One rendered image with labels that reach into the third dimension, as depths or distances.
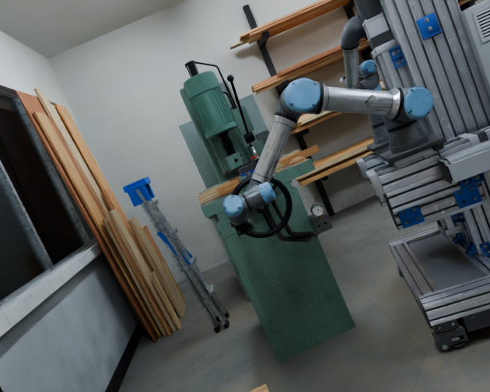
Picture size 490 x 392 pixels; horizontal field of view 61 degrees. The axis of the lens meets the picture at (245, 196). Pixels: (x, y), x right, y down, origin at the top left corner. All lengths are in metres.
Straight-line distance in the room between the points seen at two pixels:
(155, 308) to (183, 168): 1.75
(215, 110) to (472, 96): 1.15
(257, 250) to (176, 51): 2.97
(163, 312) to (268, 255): 1.45
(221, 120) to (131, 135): 2.53
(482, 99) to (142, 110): 3.37
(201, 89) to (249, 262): 0.89
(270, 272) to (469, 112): 1.15
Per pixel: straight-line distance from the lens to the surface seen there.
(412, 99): 1.61
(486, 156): 1.72
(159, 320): 3.35
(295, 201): 2.08
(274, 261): 2.10
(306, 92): 1.49
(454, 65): 2.02
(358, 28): 2.28
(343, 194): 4.70
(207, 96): 2.12
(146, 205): 2.79
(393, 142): 1.78
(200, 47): 4.61
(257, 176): 1.61
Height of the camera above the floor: 1.09
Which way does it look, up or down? 7 degrees down
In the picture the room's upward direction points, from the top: 24 degrees counter-clockwise
